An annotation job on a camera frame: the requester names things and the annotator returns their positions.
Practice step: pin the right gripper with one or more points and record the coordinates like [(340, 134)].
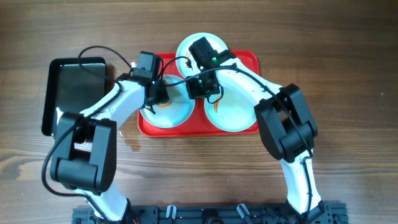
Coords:
[(199, 88)]

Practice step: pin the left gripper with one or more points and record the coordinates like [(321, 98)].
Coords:
[(158, 94)]

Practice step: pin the green orange sponge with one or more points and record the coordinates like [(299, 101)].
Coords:
[(163, 105)]

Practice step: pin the light blue plate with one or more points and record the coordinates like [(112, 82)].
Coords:
[(178, 110), (232, 113), (183, 62)]

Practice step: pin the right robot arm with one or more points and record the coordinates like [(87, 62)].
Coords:
[(286, 126)]

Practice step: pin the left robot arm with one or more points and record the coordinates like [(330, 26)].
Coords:
[(82, 161)]

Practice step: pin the red plastic tray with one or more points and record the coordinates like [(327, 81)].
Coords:
[(197, 124)]

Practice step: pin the black metal tray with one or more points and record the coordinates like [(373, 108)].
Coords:
[(73, 85)]

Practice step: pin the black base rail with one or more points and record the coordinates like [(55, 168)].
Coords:
[(325, 212)]

